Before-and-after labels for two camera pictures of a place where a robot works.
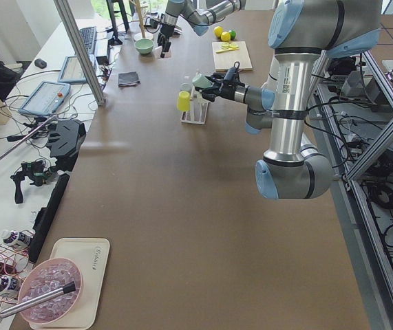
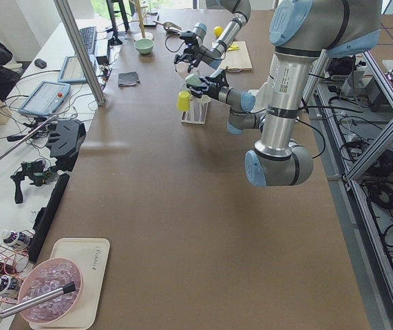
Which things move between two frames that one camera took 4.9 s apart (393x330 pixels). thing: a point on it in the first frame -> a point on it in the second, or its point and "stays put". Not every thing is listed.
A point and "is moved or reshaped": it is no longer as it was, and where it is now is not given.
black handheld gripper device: (36, 171) stays put
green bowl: (144, 46) stays put
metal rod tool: (65, 289) stays put
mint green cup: (200, 80) is moved or reshaped
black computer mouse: (40, 63) stays put
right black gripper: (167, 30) -> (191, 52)
